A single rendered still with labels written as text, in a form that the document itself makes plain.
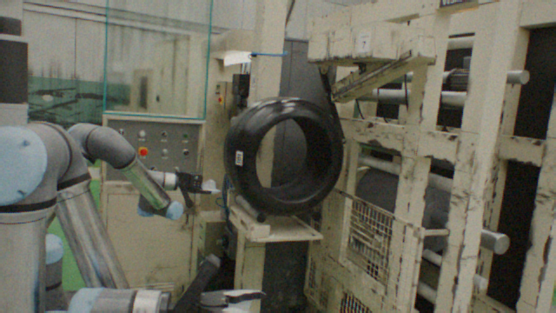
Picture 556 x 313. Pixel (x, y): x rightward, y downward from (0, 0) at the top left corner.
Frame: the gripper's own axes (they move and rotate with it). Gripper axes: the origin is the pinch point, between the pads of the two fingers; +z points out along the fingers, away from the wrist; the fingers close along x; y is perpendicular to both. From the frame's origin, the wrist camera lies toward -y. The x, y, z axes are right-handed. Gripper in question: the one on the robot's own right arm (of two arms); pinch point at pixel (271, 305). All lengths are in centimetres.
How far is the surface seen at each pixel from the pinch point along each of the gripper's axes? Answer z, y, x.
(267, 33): 2, -89, -138
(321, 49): 29, -82, -129
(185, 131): -39, -37, -172
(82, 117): -360, -75, -930
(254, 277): 7, 41, -158
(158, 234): -49, 23, -171
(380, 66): 52, -70, -104
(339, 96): 42, -60, -138
